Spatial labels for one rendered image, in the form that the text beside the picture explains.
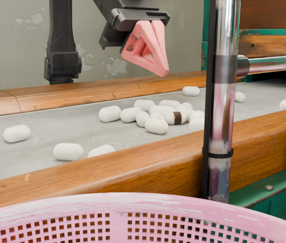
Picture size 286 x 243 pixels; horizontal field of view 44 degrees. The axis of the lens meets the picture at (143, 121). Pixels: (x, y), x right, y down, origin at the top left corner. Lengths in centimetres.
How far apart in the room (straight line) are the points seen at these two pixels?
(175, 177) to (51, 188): 11
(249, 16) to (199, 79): 22
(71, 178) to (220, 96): 13
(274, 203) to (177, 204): 18
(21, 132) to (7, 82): 212
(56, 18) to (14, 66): 169
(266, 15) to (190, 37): 141
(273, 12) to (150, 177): 71
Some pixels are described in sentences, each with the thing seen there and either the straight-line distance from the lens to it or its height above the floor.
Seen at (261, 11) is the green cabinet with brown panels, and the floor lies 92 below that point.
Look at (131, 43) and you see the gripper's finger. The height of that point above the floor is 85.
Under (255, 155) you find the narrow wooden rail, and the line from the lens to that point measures 38.
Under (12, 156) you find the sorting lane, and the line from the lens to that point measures 40.
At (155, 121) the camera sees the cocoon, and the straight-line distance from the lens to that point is 45.
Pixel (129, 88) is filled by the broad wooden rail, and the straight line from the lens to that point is 71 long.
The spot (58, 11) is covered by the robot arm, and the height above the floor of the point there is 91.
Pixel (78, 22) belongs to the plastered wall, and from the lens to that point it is 271.
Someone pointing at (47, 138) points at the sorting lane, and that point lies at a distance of 45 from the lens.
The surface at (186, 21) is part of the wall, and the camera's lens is 236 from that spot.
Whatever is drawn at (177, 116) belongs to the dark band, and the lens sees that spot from 50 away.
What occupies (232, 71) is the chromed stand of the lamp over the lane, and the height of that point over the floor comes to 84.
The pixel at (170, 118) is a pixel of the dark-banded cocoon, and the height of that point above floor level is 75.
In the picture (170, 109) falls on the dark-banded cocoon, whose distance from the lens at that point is 51.
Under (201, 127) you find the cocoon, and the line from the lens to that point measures 45.
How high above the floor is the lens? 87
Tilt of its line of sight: 14 degrees down
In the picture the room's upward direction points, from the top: straight up
